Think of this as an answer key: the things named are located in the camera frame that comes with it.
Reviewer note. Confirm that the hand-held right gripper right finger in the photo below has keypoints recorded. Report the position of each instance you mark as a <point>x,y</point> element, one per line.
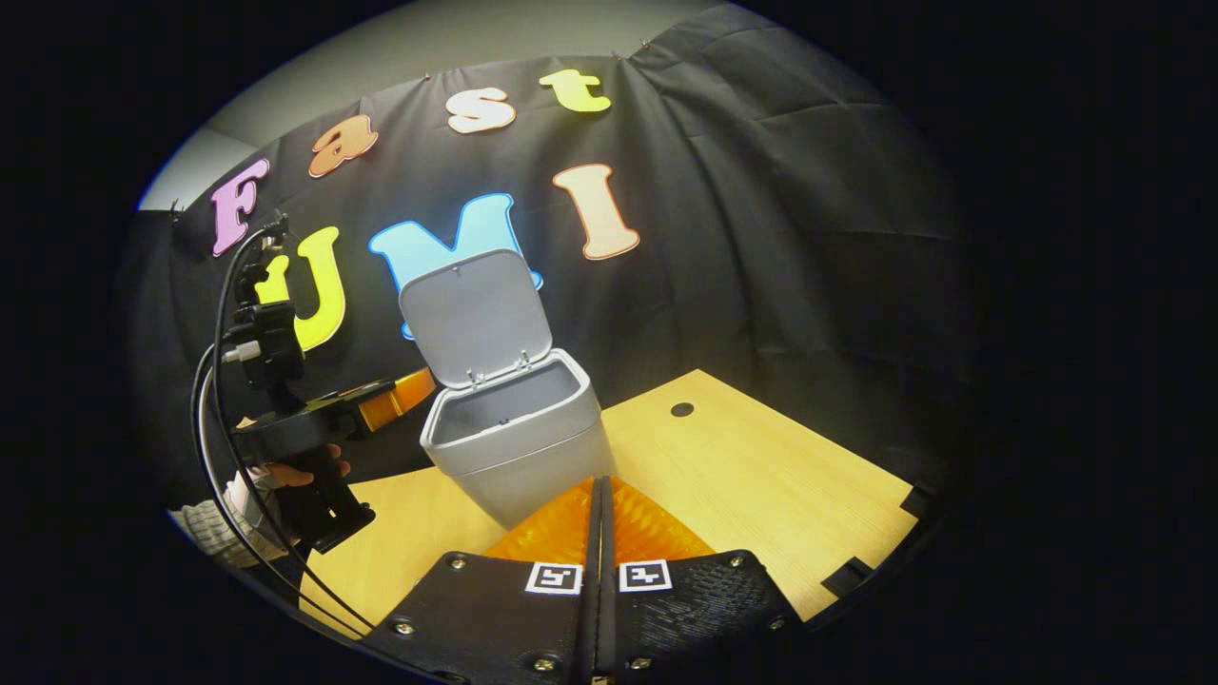
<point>695,618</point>

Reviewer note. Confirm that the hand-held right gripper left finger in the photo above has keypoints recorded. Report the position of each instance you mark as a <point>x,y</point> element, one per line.
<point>504,618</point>

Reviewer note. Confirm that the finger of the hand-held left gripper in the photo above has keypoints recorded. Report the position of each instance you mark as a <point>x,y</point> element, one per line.
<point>400,400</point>

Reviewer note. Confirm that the white desktop garbage bin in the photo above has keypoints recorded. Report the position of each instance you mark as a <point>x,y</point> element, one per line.
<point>514,447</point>

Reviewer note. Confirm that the black backdrop cloth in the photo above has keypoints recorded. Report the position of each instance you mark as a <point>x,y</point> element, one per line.
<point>761,238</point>

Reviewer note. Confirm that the black desk edge bracket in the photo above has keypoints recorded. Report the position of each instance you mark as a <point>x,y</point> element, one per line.
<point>918,499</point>
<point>847,576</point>

